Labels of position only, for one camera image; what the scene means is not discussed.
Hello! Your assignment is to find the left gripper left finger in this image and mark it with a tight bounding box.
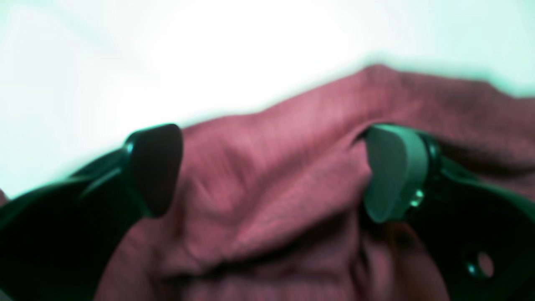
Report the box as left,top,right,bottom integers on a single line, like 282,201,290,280
0,124,183,301

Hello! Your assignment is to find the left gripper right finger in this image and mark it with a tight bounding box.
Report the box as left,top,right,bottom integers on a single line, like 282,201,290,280
364,124,535,301

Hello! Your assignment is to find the dark red long-sleeve t-shirt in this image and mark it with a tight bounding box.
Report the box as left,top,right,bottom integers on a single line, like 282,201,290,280
91,65,534,301

